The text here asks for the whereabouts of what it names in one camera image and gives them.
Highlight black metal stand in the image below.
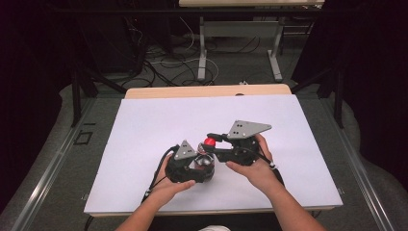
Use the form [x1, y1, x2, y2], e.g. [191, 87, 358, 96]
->
[290, 62, 346, 130]
[69, 61, 128, 128]

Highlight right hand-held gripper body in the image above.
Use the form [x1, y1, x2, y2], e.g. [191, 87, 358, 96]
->
[217, 119, 273, 167]

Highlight black floor cables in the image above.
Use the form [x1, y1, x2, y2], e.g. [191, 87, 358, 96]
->
[121, 18, 262, 89]

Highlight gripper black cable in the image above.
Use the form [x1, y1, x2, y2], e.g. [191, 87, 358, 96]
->
[251, 148, 286, 189]
[140, 144, 180, 204]

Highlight person's left hand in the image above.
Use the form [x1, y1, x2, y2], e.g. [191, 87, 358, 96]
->
[146, 156, 197, 208]

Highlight person's white shirt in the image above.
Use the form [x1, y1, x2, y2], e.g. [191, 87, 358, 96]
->
[197, 224, 232, 231]

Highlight cola bottle with red cap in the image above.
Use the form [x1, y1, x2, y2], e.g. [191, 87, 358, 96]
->
[191, 137, 217, 178]

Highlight white desk with metal legs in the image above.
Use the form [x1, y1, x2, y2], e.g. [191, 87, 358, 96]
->
[178, 0, 325, 83]

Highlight black equipment rack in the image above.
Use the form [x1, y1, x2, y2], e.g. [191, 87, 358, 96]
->
[78, 13, 147, 75]

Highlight person's right hand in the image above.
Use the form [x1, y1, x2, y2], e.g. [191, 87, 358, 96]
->
[225, 133, 285, 197]

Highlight white table mat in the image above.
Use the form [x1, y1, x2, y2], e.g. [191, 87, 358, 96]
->
[84, 94, 344, 215]

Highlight dark curtain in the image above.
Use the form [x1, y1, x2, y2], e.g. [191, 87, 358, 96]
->
[0, 0, 81, 213]
[292, 0, 408, 192]

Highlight white floor cable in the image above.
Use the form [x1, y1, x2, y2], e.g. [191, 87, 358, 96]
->
[150, 16, 220, 86]

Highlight aluminium floor rail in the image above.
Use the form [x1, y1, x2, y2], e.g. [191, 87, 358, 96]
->
[10, 97, 97, 231]
[319, 98, 396, 231]

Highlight black horizontal bar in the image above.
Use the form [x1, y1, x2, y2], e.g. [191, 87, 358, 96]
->
[52, 7, 359, 16]

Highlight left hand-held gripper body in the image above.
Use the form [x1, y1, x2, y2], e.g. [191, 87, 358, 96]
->
[165, 140, 207, 185]

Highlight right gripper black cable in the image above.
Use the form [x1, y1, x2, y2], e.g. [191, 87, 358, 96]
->
[251, 148, 286, 189]

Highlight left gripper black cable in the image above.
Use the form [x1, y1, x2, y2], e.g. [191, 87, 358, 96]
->
[140, 144, 180, 204]

